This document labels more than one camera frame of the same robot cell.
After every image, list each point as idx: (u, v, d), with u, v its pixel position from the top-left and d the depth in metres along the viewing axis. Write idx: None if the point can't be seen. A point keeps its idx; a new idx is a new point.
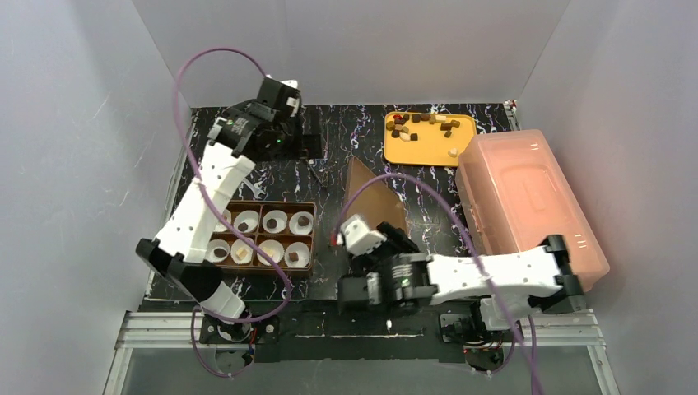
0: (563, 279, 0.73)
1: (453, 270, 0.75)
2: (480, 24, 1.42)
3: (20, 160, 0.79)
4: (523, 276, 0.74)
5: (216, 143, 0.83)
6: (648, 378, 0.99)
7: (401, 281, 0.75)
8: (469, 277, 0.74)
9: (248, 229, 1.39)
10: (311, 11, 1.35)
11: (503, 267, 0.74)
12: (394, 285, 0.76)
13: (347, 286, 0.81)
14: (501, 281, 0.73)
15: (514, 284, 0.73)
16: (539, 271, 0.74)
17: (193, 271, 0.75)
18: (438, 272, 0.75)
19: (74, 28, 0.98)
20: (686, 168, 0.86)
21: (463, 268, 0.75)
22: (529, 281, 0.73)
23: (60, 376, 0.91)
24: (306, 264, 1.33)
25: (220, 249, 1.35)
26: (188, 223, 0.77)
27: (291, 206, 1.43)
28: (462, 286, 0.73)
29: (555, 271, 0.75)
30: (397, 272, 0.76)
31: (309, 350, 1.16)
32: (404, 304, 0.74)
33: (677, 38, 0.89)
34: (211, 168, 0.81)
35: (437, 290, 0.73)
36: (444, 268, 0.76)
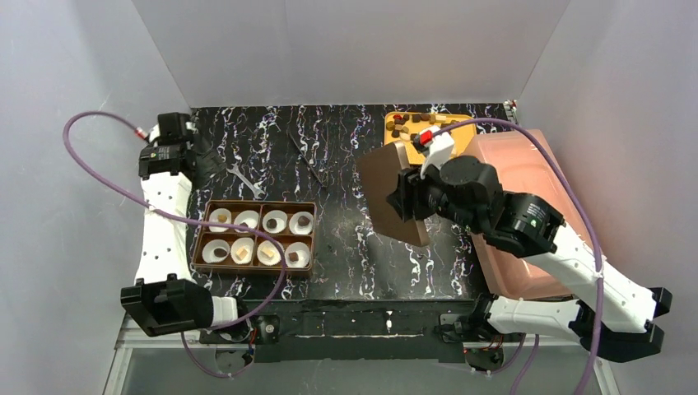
0: (653, 326, 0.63)
1: (574, 246, 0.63)
2: (481, 23, 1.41)
3: (19, 160, 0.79)
4: (622, 296, 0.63)
5: (151, 176, 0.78)
6: (647, 378, 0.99)
7: (531, 218, 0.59)
8: (584, 262, 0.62)
9: None
10: (312, 11, 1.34)
11: (613, 277, 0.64)
12: (516, 215, 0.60)
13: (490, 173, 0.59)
14: (608, 287, 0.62)
15: (610, 298, 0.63)
16: (639, 305, 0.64)
17: (192, 289, 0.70)
18: (562, 238, 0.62)
19: (74, 28, 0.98)
20: (686, 169, 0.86)
21: (583, 253, 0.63)
22: (625, 307, 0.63)
23: (60, 376, 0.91)
24: (306, 264, 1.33)
25: (220, 248, 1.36)
26: (164, 244, 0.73)
27: (291, 206, 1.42)
28: (573, 264, 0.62)
29: (650, 315, 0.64)
30: (532, 208, 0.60)
31: (309, 350, 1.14)
32: (510, 235, 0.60)
33: (678, 39, 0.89)
34: (158, 194, 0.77)
35: (553, 251, 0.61)
36: (565, 236, 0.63)
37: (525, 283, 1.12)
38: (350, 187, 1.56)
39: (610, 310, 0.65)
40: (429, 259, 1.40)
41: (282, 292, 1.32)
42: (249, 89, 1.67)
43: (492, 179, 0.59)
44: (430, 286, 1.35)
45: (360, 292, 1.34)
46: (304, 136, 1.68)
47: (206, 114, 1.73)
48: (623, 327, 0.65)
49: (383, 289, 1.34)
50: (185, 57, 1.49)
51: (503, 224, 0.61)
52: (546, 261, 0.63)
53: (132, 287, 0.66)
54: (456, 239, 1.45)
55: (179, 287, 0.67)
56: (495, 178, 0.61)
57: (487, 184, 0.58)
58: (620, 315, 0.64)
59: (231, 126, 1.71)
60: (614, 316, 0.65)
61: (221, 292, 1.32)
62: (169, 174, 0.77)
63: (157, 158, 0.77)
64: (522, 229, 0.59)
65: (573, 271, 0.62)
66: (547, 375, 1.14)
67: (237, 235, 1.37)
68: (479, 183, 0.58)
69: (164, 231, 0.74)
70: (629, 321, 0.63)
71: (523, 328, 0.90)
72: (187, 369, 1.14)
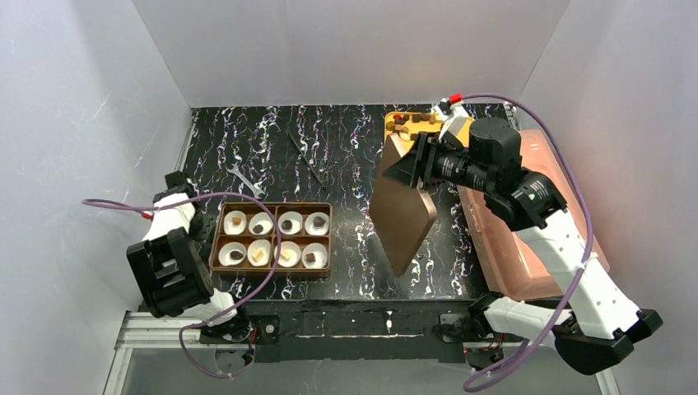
0: (621, 336, 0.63)
1: (567, 233, 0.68)
2: (480, 24, 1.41)
3: (20, 160, 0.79)
4: (599, 297, 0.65)
5: (159, 201, 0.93)
6: (647, 379, 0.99)
7: (532, 192, 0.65)
8: (569, 250, 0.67)
9: (263, 231, 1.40)
10: (312, 11, 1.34)
11: (597, 276, 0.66)
12: (522, 188, 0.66)
13: (512, 138, 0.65)
14: (586, 281, 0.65)
15: (586, 294, 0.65)
16: (616, 313, 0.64)
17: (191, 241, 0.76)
18: (556, 222, 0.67)
19: (74, 26, 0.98)
20: (686, 170, 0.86)
21: (572, 241, 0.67)
22: (598, 307, 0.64)
23: (59, 376, 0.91)
24: (323, 264, 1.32)
25: (235, 252, 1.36)
26: (168, 224, 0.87)
27: (306, 206, 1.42)
28: (556, 249, 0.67)
29: (625, 327, 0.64)
30: (537, 185, 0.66)
31: (309, 350, 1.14)
32: (503, 202, 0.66)
33: (677, 39, 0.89)
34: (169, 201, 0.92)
35: (545, 228, 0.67)
36: (560, 223, 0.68)
37: (524, 283, 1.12)
38: (350, 187, 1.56)
39: (583, 309, 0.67)
40: (429, 259, 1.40)
41: (283, 292, 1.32)
42: (249, 90, 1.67)
43: (512, 145, 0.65)
44: (430, 285, 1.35)
45: (360, 292, 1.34)
46: (304, 136, 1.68)
47: (207, 114, 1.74)
48: (593, 331, 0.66)
49: (383, 288, 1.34)
50: (185, 57, 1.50)
51: (506, 191, 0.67)
52: (536, 239, 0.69)
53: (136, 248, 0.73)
54: (456, 239, 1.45)
55: (177, 234, 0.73)
56: (517, 148, 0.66)
57: (505, 146, 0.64)
58: (592, 315, 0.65)
59: (231, 126, 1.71)
60: (586, 315, 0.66)
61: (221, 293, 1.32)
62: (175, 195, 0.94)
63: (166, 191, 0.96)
64: (519, 199, 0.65)
65: (556, 255, 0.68)
66: (546, 376, 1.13)
67: (252, 238, 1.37)
68: (500, 143, 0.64)
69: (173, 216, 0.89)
70: (597, 322, 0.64)
71: (514, 328, 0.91)
72: (186, 369, 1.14)
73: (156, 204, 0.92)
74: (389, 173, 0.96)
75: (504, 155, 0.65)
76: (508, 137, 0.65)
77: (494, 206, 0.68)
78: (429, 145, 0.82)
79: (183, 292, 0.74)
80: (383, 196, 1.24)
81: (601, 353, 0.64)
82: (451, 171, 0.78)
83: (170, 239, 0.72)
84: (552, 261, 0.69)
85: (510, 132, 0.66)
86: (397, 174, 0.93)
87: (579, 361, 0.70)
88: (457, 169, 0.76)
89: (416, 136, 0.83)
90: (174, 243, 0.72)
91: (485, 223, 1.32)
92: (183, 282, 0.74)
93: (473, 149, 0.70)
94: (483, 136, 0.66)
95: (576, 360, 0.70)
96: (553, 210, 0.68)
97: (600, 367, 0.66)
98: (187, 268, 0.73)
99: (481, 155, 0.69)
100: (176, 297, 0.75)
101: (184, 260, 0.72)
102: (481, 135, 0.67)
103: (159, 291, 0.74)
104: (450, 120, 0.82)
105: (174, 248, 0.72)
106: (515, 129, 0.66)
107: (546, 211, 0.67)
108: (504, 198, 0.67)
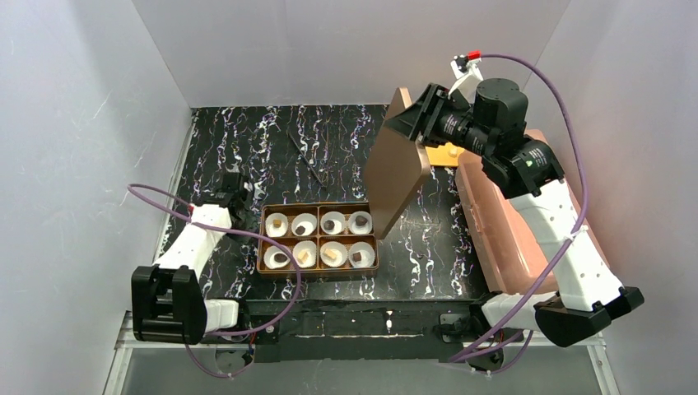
0: (600, 309, 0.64)
1: (560, 203, 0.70)
2: (481, 23, 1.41)
3: (20, 160, 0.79)
4: (583, 270, 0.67)
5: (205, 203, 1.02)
6: (647, 378, 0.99)
7: (530, 159, 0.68)
8: (560, 220, 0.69)
9: (306, 232, 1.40)
10: (312, 12, 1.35)
11: (585, 250, 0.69)
12: (520, 154, 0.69)
13: (518, 101, 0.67)
14: (572, 253, 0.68)
15: (570, 266, 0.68)
16: (597, 287, 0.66)
17: (197, 287, 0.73)
18: (550, 191, 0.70)
19: (74, 26, 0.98)
20: (686, 169, 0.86)
21: (565, 212, 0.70)
22: (582, 279, 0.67)
23: (60, 375, 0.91)
24: (372, 262, 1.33)
25: (281, 254, 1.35)
26: (190, 245, 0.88)
27: (349, 206, 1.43)
28: (546, 218, 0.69)
29: (605, 301, 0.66)
30: (537, 154, 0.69)
31: (309, 350, 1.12)
32: (500, 166, 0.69)
33: (678, 39, 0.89)
34: (205, 216, 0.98)
35: (537, 197, 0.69)
36: (555, 195, 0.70)
37: (524, 283, 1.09)
38: (350, 187, 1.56)
39: (567, 281, 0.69)
40: (429, 259, 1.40)
41: (283, 292, 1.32)
42: (249, 90, 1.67)
43: (517, 108, 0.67)
44: (430, 286, 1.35)
45: (360, 292, 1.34)
46: (304, 136, 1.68)
47: (207, 114, 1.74)
48: (574, 302, 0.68)
49: (383, 288, 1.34)
50: (186, 57, 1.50)
51: (504, 156, 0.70)
52: (529, 208, 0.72)
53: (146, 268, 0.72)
54: (456, 239, 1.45)
55: (183, 276, 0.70)
56: (521, 113, 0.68)
57: (510, 108, 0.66)
58: (574, 287, 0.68)
59: (231, 126, 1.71)
60: (569, 287, 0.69)
61: (221, 293, 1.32)
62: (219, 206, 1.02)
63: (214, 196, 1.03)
64: (518, 164, 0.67)
65: (547, 225, 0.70)
66: (546, 376, 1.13)
67: (295, 239, 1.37)
68: (506, 104, 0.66)
69: (197, 235, 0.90)
70: (578, 294, 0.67)
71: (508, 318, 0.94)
72: (187, 369, 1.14)
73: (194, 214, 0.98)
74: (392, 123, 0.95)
75: (508, 118, 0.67)
76: (514, 101, 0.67)
77: (490, 169, 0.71)
78: (438, 97, 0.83)
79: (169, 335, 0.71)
80: (377, 164, 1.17)
81: (578, 322, 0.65)
82: (453, 129, 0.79)
83: (174, 279, 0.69)
84: (542, 230, 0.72)
85: (517, 95, 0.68)
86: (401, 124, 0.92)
87: (555, 334, 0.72)
88: (458, 128, 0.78)
89: (427, 87, 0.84)
90: (175, 285, 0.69)
91: (485, 223, 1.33)
92: (174, 326, 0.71)
93: (478, 109, 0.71)
94: (490, 96, 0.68)
95: (553, 333, 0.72)
96: (549, 180, 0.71)
97: (575, 339, 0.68)
98: (182, 314, 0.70)
99: (486, 116, 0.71)
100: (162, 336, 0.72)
101: (182, 306, 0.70)
102: (487, 95, 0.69)
103: (147, 322, 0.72)
104: (463, 77, 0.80)
105: (175, 290, 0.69)
106: (522, 93, 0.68)
107: (542, 179, 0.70)
108: (503, 164, 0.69)
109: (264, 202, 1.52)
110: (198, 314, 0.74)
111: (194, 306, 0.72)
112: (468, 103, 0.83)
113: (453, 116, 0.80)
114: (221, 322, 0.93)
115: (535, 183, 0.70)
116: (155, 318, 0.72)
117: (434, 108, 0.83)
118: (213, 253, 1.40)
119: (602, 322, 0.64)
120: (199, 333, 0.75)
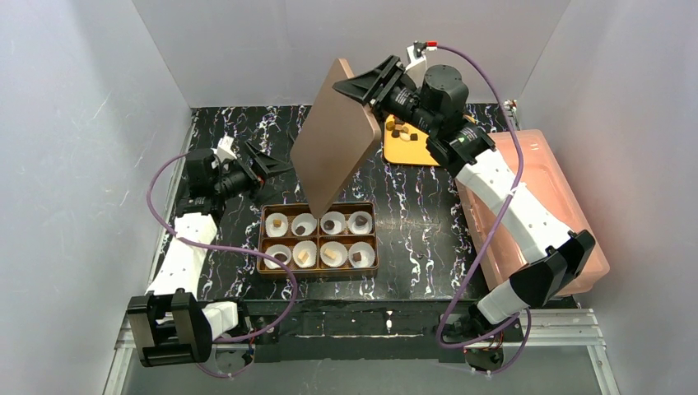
0: (553, 252, 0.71)
1: (497, 169, 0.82)
2: (481, 23, 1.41)
3: (20, 160, 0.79)
4: (532, 220, 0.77)
5: (185, 213, 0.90)
6: (647, 378, 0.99)
7: (463, 137, 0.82)
8: (499, 182, 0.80)
9: (306, 232, 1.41)
10: (311, 11, 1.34)
11: (527, 204, 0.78)
12: (457, 136, 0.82)
13: (459, 91, 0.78)
14: (516, 206, 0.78)
15: (519, 220, 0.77)
16: (547, 233, 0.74)
17: (197, 309, 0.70)
18: (484, 160, 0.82)
19: (75, 26, 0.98)
20: (685, 169, 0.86)
21: (501, 175, 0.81)
22: (530, 229, 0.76)
23: (61, 375, 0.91)
24: (372, 262, 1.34)
25: (281, 254, 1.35)
26: (181, 265, 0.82)
27: (349, 205, 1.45)
28: (488, 182, 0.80)
29: (556, 244, 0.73)
30: (469, 132, 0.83)
31: (309, 350, 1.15)
32: (439, 146, 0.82)
33: (677, 38, 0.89)
34: (187, 227, 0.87)
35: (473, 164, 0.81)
36: (490, 162, 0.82)
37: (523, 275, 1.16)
38: (350, 187, 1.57)
39: (522, 236, 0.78)
40: (429, 259, 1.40)
41: (282, 292, 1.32)
42: (249, 90, 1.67)
43: (458, 96, 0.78)
44: (430, 286, 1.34)
45: (360, 292, 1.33)
46: None
47: (207, 114, 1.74)
48: (532, 253, 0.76)
49: (383, 288, 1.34)
50: (186, 57, 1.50)
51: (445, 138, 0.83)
52: (472, 178, 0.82)
53: (141, 298, 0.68)
54: (456, 239, 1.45)
55: (182, 299, 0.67)
56: (462, 100, 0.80)
57: (453, 98, 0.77)
58: (528, 239, 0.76)
59: (231, 126, 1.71)
60: (526, 241, 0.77)
61: (221, 293, 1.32)
62: (200, 214, 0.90)
63: (193, 204, 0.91)
64: (453, 146, 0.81)
65: (489, 188, 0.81)
66: (546, 376, 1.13)
67: (295, 239, 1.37)
68: (449, 93, 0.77)
69: (186, 254, 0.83)
70: (533, 243, 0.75)
71: (501, 309, 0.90)
72: (187, 369, 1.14)
73: (177, 223, 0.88)
74: (341, 85, 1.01)
75: (450, 106, 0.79)
76: (457, 90, 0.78)
77: (434, 149, 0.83)
78: (397, 69, 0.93)
79: (179, 357, 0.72)
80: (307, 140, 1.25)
81: (540, 271, 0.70)
82: (403, 101, 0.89)
83: (174, 304, 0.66)
84: (488, 195, 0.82)
85: (459, 84, 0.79)
86: (352, 88, 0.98)
87: (529, 295, 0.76)
88: (408, 103, 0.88)
89: (389, 58, 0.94)
90: (175, 311, 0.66)
91: (485, 222, 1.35)
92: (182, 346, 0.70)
93: (426, 95, 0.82)
94: (436, 85, 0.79)
95: (529, 294, 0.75)
96: (483, 151, 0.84)
97: (545, 290, 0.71)
98: (187, 338, 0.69)
99: (432, 100, 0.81)
100: (170, 356, 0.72)
101: (187, 332, 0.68)
102: (435, 84, 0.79)
103: (154, 350, 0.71)
104: (416, 61, 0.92)
105: (178, 317, 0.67)
106: (463, 84, 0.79)
107: (476, 151, 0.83)
108: (443, 146, 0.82)
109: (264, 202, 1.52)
110: (205, 332, 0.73)
111: (198, 327, 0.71)
112: (416, 85, 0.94)
113: (402, 90, 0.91)
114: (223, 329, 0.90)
115: (470, 155, 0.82)
116: (160, 341, 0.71)
117: (389, 78, 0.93)
118: (213, 253, 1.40)
119: (560, 264, 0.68)
120: (208, 346, 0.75)
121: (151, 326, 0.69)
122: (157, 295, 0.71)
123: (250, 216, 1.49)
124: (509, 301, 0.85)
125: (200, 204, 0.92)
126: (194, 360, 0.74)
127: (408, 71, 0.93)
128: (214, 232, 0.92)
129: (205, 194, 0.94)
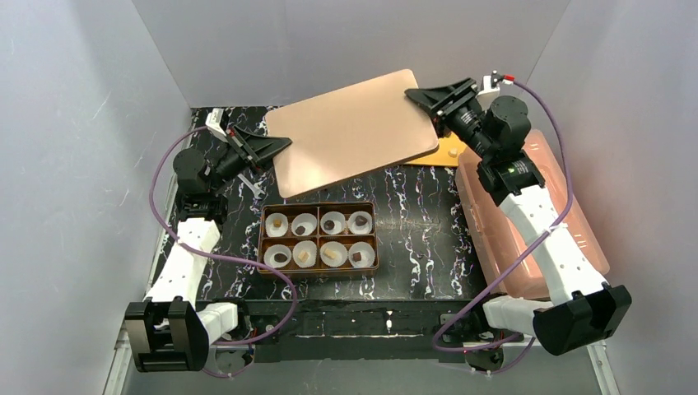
0: (579, 298, 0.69)
1: (541, 204, 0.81)
2: (481, 24, 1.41)
3: (20, 160, 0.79)
4: (565, 262, 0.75)
5: (188, 217, 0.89)
6: (647, 378, 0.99)
7: (514, 169, 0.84)
8: (541, 217, 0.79)
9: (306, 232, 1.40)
10: (312, 11, 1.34)
11: (565, 245, 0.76)
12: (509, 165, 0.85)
13: (522, 125, 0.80)
14: (552, 245, 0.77)
15: (551, 259, 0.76)
16: (577, 278, 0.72)
17: (193, 315, 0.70)
18: (530, 193, 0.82)
19: (74, 26, 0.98)
20: (684, 169, 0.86)
21: (544, 211, 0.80)
22: (561, 269, 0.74)
23: (60, 375, 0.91)
24: (372, 262, 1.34)
25: (281, 254, 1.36)
26: (180, 272, 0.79)
27: (349, 206, 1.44)
28: (528, 215, 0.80)
29: (586, 291, 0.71)
30: (521, 165, 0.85)
31: (309, 350, 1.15)
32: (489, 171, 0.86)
33: (678, 38, 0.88)
34: (189, 232, 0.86)
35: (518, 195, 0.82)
36: (535, 196, 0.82)
37: (524, 283, 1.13)
38: (350, 187, 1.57)
39: (551, 276, 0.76)
40: (429, 259, 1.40)
41: (283, 292, 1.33)
42: (249, 89, 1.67)
43: (518, 130, 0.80)
44: (430, 286, 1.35)
45: (360, 292, 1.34)
46: None
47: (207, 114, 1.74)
48: (557, 293, 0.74)
49: (383, 288, 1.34)
50: (186, 57, 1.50)
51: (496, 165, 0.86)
52: (514, 208, 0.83)
53: (139, 304, 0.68)
54: (456, 239, 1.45)
55: (179, 309, 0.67)
56: (523, 135, 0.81)
57: (512, 131, 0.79)
58: (556, 278, 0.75)
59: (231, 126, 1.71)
60: (554, 280, 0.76)
61: (221, 293, 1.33)
62: (202, 219, 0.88)
63: (196, 211, 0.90)
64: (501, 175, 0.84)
65: (528, 221, 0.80)
66: (546, 376, 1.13)
67: (295, 239, 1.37)
68: (509, 125, 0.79)
69: (184, 259, 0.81)
70: (560, 284, 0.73)
71: (506, 322, 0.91)
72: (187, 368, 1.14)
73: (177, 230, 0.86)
74: (413, 93, 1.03)
75: (509, 137, 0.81)
76: (518, 123, 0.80)
77: (481, 173, 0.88)
78: (470, 90, 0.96)
79: (173, 364, 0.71)
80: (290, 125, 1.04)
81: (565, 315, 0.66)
82: (467, 121, 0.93)
83: (171, 313, 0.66)
84: (526, 228, 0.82)
85: (523, 118, 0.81)
86: (424, 97, 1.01)
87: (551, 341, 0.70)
88: (472, 124, 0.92)
89: (465, 80, 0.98)
90: (173, 320, 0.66)
91: (485, 223, 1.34)
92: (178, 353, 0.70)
93: (490, 121, 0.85)
94: (500, 115, 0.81)
95: (548, 338, 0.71)
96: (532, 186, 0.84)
97: (565, 338, 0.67)
98: (183, 347, 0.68)
99: (495, 127, 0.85)
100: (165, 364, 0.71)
101: (182, 340, 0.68)
102: (499, 113, 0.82)
103: (150, 355, 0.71)
104: (489, 90, 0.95)
105: (174, 326, 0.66)
106: (527, 119, 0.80)
107: (523, 185, 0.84)
108: (493, 173, 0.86)
109: (264, 202, 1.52)
110: (201, 340, 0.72)
111: (194, 332, 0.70)
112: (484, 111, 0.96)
113: (469, 113, 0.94)
114: (221, 331, 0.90)
115: (517, 186, 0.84)
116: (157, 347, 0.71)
117: (461, 97, 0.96)
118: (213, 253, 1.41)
119: (585, 307, 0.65)
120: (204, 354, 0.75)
121: (148, 333, 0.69)
122: (154, 303, 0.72)
123: (250, 216, 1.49)
124: (515, 316, 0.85)
125: (204, 208, 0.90)
126: (188, 369, 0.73)
127: (481, 96, 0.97)
128: (217, 238, 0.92)
129: (204, 197, 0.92)
